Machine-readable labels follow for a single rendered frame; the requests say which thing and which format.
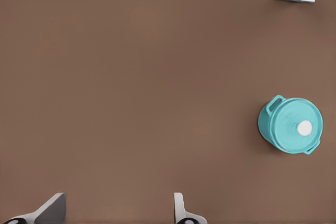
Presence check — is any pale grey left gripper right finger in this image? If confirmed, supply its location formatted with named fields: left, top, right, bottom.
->
left=173, top=192, right=208, bottom=224

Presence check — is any turquoise pot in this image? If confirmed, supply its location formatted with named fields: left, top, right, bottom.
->
left=257, top=94, right=321, bottom=155

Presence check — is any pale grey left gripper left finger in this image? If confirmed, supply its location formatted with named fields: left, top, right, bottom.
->
left=1, top=192, right=67, bottom=224

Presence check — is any turquoise pot lid white knob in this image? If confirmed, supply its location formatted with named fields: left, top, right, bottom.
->
left=271, top=98, right=323, bottom=154

